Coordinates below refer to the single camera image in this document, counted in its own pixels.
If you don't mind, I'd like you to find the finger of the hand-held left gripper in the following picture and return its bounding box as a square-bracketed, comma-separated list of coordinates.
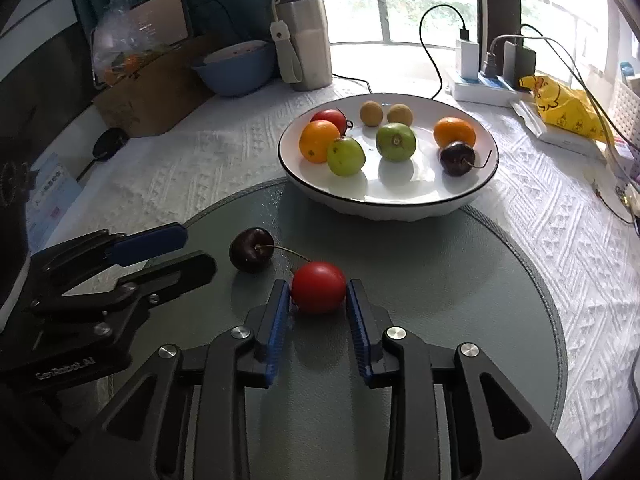
[29, 252, 217, 322]
[30, 224, 189, 292]

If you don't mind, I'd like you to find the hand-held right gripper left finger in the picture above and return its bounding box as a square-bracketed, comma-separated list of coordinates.
[55, 279, 292, 480]

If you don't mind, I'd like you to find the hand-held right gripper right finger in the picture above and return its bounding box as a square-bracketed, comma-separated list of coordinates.
[346, 279, 583, 480]

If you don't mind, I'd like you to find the red cherry tomato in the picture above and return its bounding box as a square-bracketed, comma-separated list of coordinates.
[311, 108, 354, 136]
[291, 260, 348, 316]

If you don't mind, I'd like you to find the dark cherry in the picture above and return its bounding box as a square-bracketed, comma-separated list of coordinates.
[229, 227, 311, 275]
[439, 141, 493, 178]

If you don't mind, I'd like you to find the white plate with dark rim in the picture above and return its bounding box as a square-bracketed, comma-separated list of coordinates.
[278, 92, 500, 222]

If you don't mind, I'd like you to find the green plum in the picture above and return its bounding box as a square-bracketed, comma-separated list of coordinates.
[375, 122, 417, 163]
[327, 136, 366, 177]

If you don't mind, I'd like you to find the small orange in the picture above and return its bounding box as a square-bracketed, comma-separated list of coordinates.
[299, 120, 342, 164]
[433, 116, 476, 150]

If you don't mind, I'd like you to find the brown longan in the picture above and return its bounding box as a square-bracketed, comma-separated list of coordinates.
[387, 103, 414, 127]
[360, 101, 385, 127]

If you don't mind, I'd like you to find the grey round placemat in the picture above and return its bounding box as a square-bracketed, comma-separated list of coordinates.
[95, 177, 568, 480]

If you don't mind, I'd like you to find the black round device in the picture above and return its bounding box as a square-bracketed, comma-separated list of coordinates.
[75, 127, 128, 181]

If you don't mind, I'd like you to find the blue paper leaflet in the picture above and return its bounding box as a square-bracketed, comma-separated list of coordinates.
[27, 152, 83, 251]

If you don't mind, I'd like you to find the cardboard box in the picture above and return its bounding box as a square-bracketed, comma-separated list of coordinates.
[92, 35, 221, 137]

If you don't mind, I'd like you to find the blue bowl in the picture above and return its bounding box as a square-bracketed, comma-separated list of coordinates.
[191, 40, 277, 97]

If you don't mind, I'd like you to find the clear plastic bag of oranges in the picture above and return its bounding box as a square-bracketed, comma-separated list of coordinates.
[91, 0, 171, 86]

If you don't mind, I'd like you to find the tablet screen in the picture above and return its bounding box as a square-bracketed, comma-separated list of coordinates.
[127, 0, 195, 43]

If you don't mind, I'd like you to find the stainless steel tumbler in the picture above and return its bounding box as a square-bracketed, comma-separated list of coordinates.
[270, 0, 333, 92]

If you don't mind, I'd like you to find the white power strip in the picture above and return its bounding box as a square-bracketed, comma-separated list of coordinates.
[445, 67, 531, 107]

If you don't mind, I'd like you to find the white tissue packet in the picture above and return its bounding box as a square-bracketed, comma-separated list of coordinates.
[510, 100, 608, 157]

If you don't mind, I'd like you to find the white charger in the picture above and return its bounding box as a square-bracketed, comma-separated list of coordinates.
[455, 37, 480, 81]

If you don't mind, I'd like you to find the black plug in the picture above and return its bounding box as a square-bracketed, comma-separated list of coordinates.
[482, 35, 521, 80]

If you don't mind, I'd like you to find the yellow printed plastic bag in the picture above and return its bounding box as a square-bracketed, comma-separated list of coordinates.
[520, 75, 613, 143]

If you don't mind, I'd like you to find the black charger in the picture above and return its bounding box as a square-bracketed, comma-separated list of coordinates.
[502, 40, 537, 91]

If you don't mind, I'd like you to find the white woven basket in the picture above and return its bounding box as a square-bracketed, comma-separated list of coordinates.
[607, 77, 640, 146]

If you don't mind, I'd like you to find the black charger cable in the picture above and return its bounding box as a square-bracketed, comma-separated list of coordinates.
[419, 5, 471, 101]

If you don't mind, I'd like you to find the long black cable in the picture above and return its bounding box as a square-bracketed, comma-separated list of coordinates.
[520, 24, 640, 153]

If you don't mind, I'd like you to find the dark window frame post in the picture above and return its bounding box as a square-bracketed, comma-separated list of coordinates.
[472, 0, 521, 46]

